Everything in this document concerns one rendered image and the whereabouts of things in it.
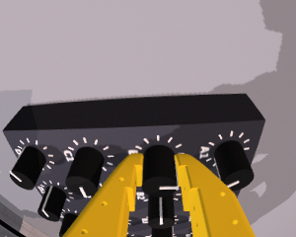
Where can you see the black knob box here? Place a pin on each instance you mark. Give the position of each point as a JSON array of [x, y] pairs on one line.
[[88, 139]]

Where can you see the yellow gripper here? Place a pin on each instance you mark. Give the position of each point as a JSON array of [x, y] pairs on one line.
[[213, 207]]

